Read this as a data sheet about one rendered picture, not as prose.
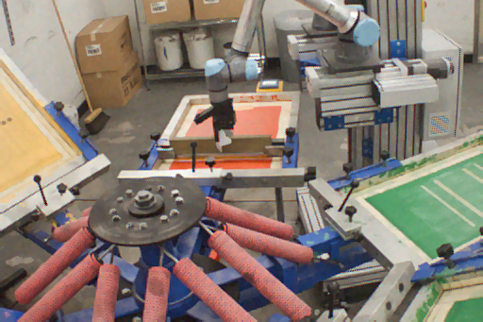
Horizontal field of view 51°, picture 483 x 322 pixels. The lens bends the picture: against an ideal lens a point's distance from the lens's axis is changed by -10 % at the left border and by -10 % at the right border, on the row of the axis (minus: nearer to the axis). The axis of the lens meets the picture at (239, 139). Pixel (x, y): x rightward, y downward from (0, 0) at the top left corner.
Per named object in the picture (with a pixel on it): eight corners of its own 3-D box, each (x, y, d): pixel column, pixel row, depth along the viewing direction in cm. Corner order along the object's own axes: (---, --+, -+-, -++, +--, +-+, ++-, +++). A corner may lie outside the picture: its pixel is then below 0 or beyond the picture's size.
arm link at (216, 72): (227, 62, 200) (204, 66, 199) (230, 90, 205) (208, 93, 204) (224, 56, 207) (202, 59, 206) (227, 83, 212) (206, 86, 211)
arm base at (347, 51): (364, 50, 232) (363, 29, 228) (374, 61, 219) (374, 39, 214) (331, 54, 232) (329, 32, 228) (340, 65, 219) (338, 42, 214)
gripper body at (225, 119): (234, 131, 211) (230, 102, 206) (211, 132, 213) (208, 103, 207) (237, 123, 218) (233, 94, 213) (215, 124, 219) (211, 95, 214)
